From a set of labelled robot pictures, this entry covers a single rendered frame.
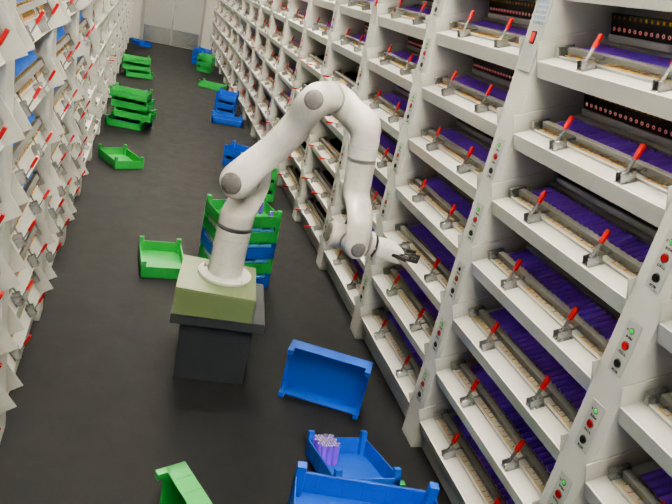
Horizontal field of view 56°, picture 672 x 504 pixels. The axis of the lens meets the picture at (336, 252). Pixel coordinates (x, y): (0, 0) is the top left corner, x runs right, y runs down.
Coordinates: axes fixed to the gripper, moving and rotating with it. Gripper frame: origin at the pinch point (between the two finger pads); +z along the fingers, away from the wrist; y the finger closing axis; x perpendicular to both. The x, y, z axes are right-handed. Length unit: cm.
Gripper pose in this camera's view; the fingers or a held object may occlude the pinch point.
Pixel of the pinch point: (411, 256)
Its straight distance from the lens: 216.7
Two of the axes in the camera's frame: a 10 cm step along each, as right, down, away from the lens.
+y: 2.5, 4.1, -8.8
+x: 3.7, -8.8, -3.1
